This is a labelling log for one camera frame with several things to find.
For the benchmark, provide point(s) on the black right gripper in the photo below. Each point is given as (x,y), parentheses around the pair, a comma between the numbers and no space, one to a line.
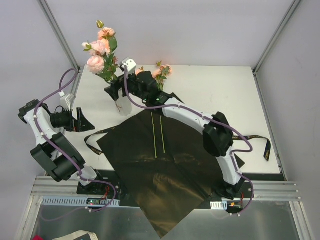
(120,85)

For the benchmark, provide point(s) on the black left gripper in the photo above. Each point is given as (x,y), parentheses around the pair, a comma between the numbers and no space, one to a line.
(75,123)

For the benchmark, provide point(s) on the pink rose stem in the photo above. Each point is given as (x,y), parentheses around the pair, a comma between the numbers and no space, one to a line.
(107,36)
(154,136)
(160,75)
(95,63)

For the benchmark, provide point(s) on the black paper flower wrap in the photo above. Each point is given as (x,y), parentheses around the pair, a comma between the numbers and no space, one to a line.
(171,186)

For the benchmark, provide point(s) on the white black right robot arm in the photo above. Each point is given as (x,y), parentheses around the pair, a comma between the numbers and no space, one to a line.
(215,129)

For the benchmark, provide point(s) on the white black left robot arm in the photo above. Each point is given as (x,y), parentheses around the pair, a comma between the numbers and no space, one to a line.
(53,151)

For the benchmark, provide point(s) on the white ribbed ceramic vase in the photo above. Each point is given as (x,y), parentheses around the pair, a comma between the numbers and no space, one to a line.
(122,103)

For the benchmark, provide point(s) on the cream tote bag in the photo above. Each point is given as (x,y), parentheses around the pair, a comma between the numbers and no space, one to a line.
(79,235)

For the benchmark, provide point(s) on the red cloth item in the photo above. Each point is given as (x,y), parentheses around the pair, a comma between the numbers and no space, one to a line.
(37,237)

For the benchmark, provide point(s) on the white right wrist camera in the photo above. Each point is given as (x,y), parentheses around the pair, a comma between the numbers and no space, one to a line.
(128,64)

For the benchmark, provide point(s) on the left white cable duct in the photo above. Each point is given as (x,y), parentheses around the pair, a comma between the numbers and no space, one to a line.
(68,201)

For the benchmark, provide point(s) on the white cable duct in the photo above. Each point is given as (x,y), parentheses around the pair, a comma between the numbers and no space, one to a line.
(68,201)
(225,205)

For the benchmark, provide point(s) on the left aluminium frame post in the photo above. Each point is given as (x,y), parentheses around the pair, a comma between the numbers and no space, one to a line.
(58,33)

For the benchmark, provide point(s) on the aluminium frame post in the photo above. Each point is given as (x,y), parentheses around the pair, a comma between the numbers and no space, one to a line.
(276,35)
(58,33)

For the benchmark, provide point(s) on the right white cable duct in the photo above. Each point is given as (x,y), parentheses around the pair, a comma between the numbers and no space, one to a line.
(225,205)

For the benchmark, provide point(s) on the aluminium front frame rail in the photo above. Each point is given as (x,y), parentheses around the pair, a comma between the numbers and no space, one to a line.
(286,191)

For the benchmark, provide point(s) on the right aluminium frame post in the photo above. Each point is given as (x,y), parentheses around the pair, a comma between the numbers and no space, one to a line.
(276,35)

